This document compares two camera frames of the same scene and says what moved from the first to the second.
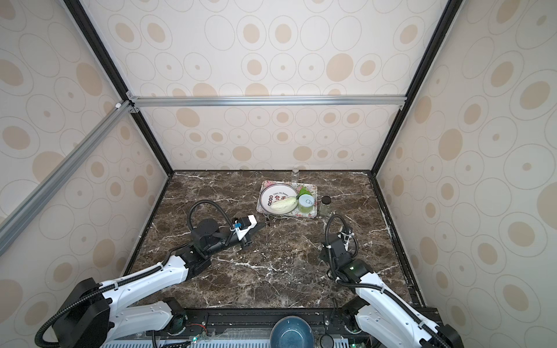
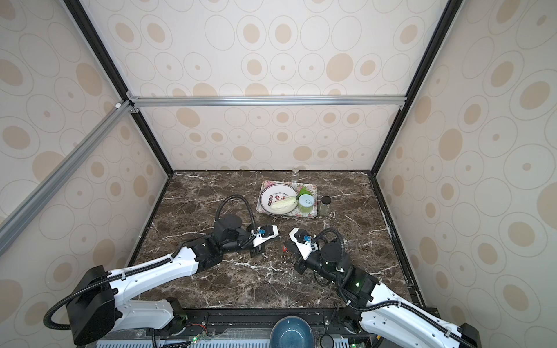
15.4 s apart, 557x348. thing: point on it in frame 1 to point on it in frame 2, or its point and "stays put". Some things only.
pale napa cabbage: (286, 205) stays put
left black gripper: (247, 240) to (259, 249)
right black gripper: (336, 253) to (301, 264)
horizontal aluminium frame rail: (267, 100) stays put
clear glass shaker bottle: (295, 175) stays put
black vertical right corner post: (439, 43) stays put
